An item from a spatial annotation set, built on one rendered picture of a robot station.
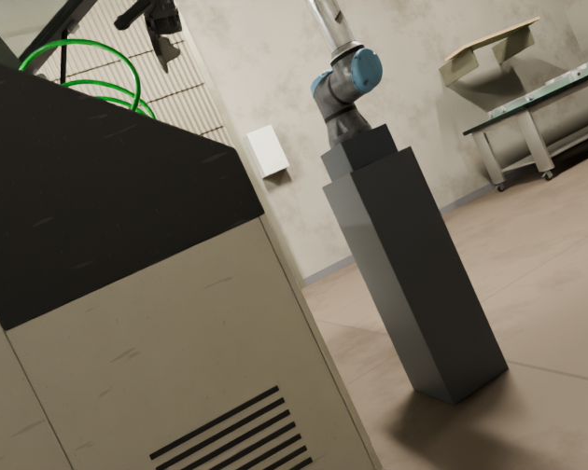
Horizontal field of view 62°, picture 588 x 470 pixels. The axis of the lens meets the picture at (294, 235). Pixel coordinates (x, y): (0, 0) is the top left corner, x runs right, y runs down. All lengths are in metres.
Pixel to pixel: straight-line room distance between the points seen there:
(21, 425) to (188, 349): 0.35
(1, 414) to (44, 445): 0.10
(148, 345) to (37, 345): 0.21
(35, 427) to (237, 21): 4.77
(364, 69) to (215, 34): 3.91
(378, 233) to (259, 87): 3.86
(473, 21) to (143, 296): 6.13
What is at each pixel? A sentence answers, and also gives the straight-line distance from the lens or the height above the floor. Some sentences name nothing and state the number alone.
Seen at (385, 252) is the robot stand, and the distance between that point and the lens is 1.53.
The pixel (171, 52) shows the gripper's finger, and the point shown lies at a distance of 1.43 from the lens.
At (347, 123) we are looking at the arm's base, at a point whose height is 0.95.
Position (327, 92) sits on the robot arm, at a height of 1.06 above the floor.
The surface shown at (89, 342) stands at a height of 0.70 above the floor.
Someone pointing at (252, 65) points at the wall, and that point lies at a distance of 5.31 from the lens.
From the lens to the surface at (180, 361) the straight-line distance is 1.10.
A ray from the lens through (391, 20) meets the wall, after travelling 6.17.
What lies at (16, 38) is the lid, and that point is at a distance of 1.80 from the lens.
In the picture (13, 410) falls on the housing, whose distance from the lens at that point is 1.17.
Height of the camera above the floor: 0.77
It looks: 3 degrees down
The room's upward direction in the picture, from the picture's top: 25 degrees counter-clockwise
